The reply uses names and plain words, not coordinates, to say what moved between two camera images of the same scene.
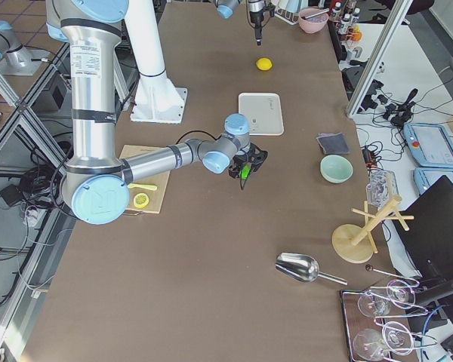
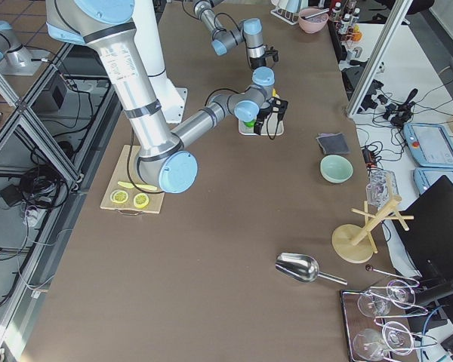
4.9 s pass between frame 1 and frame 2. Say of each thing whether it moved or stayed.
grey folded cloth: stayed
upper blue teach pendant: stayed
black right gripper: moved
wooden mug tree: stayed
